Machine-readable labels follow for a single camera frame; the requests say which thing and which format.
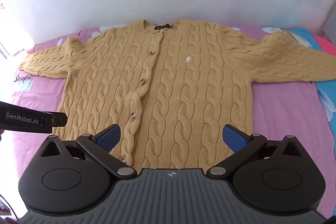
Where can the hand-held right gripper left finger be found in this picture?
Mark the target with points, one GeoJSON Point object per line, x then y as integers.
{"type": "Point", "coordinates": [109, 138]}

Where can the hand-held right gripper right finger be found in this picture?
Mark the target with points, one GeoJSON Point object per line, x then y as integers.
{"type": "Point", "coordinates": [233, 138]}

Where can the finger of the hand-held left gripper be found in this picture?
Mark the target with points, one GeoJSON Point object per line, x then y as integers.
{"type": "Point", "coordinates": [59, 119]}

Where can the pink floral bed sheet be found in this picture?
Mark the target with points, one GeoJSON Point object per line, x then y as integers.
{"type": "Point", "coordinates": [275, 113]}

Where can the bright pink cloth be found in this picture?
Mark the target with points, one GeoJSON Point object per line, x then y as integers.
{"type": "Point", "coordinates": [326, 43]}

